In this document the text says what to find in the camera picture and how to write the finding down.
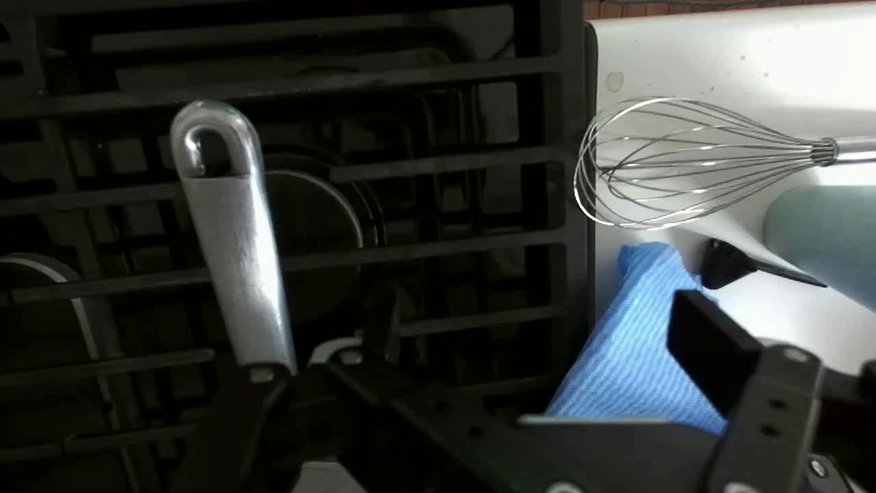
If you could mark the light green plastic cup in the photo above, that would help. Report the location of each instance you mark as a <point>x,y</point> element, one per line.
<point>829,234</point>

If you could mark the black gas stove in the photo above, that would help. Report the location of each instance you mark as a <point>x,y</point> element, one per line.
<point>417,169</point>

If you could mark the steel wire whisk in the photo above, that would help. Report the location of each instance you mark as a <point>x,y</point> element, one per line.
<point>660,162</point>

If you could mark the big steel pot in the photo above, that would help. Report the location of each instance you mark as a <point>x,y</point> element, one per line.
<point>220,166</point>

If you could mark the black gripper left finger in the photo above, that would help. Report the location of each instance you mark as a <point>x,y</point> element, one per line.
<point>227,440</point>

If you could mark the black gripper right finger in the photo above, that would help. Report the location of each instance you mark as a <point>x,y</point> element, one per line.
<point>765,392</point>

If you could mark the blue folded cloth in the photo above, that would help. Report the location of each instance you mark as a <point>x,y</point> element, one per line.
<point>624,370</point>

